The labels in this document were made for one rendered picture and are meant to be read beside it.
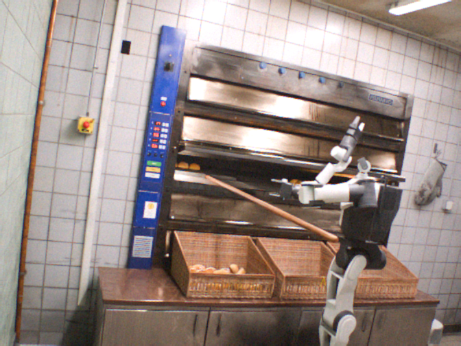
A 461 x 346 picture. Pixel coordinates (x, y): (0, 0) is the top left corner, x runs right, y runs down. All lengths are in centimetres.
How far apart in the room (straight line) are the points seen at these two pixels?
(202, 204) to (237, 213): 27
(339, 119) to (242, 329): 167
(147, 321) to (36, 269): 83
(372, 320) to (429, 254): 118
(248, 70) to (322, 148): 80
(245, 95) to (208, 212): 83
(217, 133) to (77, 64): 99
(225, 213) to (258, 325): 80
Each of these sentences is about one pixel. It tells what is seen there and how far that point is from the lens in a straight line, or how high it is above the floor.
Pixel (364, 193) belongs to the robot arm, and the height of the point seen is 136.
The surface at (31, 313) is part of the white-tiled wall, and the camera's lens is 305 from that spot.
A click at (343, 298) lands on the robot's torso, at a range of 246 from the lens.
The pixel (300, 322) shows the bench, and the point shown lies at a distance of 286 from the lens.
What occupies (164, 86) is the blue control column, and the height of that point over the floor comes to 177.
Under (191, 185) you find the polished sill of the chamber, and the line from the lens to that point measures 289.
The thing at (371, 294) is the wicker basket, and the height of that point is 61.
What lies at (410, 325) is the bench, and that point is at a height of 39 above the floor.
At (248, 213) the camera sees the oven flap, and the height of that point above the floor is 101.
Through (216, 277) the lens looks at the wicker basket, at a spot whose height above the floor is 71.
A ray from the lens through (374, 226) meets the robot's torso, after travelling 233.
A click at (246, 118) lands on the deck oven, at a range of 297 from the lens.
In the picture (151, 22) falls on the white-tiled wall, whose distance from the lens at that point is 285.
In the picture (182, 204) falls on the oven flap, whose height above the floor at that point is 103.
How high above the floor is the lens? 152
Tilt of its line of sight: 5 degrees down
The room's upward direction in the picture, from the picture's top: 9 degrees clockwise
